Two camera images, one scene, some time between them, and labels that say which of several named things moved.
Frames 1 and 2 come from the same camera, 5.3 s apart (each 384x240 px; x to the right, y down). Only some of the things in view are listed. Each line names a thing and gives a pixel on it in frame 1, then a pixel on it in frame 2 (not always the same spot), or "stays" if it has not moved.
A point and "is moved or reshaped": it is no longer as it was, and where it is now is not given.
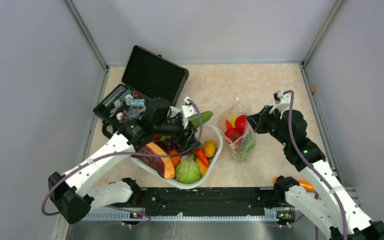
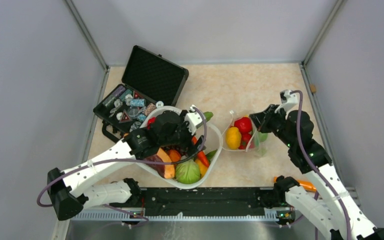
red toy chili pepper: x=200 y=153 stays
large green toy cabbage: x=188 y=172 stays
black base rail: x=204 y=200 stays
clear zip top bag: x=239 y=135 is moved or reshaped
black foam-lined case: x=146 y=76 stays
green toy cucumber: x=249 y=143 → x=262 y=148
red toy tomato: x=233 y=134 → x=245 y=138
